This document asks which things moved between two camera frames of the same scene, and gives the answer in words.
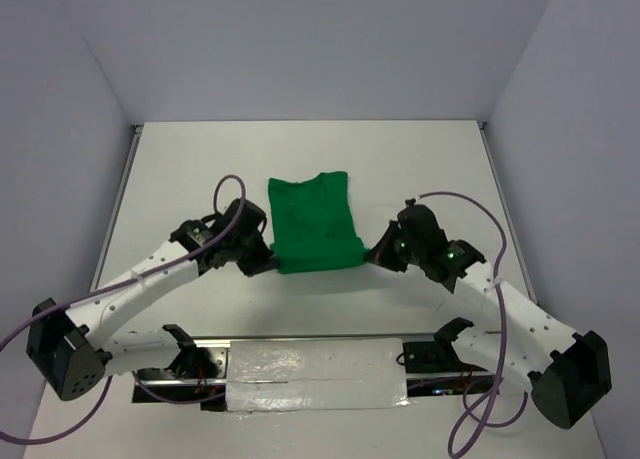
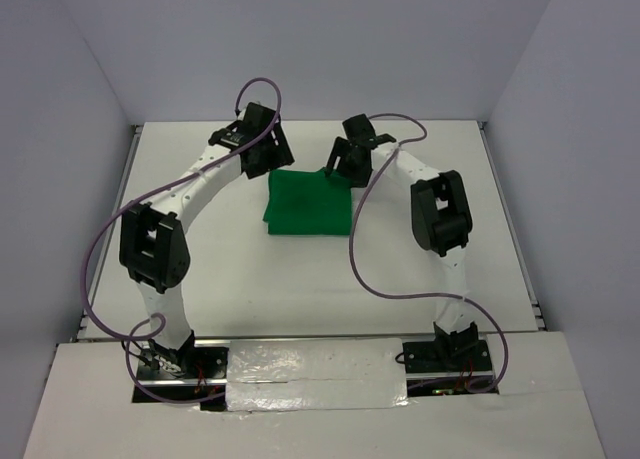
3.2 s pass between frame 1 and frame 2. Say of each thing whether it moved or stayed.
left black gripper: moved
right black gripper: moved
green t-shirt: moved
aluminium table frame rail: stayed
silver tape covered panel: stayed
